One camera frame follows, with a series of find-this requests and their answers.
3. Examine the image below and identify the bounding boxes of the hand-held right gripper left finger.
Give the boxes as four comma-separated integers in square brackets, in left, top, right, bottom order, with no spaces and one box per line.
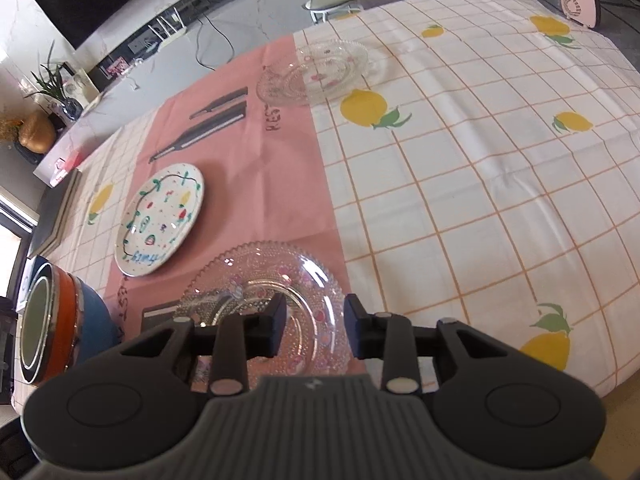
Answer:
[119,294,288,396]

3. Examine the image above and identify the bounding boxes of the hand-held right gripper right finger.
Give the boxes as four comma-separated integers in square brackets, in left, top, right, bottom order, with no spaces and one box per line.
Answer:
[343,294,517,395]

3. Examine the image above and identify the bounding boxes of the clear glass plate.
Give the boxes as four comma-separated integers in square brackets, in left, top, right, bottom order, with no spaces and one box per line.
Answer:
[256,38,370,107]
[177,241,346,377]

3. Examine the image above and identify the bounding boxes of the white painted fruit plate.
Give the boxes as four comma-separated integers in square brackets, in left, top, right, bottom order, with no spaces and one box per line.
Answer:
[114,162,206,277]

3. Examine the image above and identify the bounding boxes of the blue steel bowl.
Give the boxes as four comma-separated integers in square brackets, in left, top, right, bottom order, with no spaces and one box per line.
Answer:
[30,280,124,386]

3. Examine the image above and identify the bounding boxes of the orange steel bowl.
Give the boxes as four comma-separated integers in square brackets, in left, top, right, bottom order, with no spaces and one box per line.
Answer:
[14,260,83,387]

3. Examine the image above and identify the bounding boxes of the green ceramic bowl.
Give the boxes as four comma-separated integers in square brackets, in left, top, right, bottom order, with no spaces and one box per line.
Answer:
[20,275,52,371]

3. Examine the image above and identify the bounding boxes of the checked lemon print tablecloth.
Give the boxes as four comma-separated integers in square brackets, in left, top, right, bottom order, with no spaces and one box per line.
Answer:
[10,0,640,406]

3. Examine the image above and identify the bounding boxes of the black notebook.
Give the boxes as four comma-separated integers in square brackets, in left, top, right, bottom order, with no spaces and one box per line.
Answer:
[27,170,83,258]

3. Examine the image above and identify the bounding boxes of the pink storage box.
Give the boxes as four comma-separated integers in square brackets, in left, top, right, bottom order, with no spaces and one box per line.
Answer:
[50,152,86,186]

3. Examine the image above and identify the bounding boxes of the green plant in blue vase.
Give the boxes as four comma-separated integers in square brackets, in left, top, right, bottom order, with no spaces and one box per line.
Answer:
[22,40,83,121]

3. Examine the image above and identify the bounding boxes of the framed portrait drawing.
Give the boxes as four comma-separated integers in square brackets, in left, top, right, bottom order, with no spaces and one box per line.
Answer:
[62,67,101,106]

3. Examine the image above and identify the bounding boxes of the gold round vase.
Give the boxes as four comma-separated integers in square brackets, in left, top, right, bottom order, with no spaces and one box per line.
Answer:
[17,110,57,153]

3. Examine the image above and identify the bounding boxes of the white router with antennas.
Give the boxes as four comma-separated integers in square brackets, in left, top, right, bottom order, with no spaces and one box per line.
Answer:
[150,10,188,43]

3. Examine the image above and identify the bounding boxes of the dried flowers in dark vase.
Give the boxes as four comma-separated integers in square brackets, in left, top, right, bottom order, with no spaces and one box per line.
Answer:
[0,115,23,146]

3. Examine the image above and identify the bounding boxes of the pink small heater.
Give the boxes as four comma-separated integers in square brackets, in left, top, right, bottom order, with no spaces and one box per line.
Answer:
[560,0,601,28]

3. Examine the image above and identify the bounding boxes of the black cable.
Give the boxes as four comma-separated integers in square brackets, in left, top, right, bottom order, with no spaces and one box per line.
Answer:
[195,12,236,68]

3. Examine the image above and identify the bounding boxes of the black wall television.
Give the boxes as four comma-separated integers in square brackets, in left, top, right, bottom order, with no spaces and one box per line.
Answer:
[25,0,273,52]

